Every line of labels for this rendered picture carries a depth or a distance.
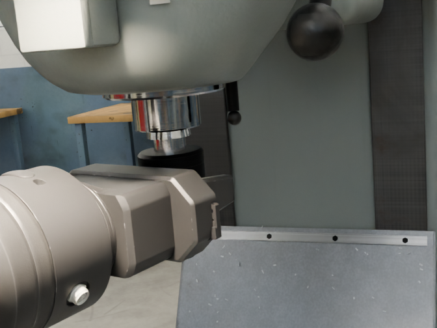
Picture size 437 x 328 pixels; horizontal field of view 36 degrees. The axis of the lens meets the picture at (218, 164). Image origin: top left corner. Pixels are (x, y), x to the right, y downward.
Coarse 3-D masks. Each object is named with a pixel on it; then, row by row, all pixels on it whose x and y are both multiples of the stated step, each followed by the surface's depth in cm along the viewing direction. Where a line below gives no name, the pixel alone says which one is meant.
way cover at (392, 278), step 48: (240, 240) 87; (288, 240) 85; (336, 240) 83; (384, 240) 81; (432, 240) 79; (192, 288) 88; (240, 288) 86; (288, 288) 83; (336, 288) 81; (384, 288) 80; (432, 288) 78
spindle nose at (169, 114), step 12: (192, 96) 46; (132, 108) 47; (144, 108) 45; (156, 108) 45; (168, 108) 45; (180, 108) 45; (192, 108) 46; (144, 120) 46; (156, 120) 45; (168, 120) 45; (180, 120) 45; (192, 120) 46; (144, 132) 46; (156, 132) 46
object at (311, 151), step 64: (384, 0) 76; (256, 64) 83; (320, 64) 80; (384, 64) 77; (192, 128) 87; (256, 128) 85; (320, 128) 82; (384, 128) 79; (256, 192) 86; (320, 192) 84; (384, 192) 80
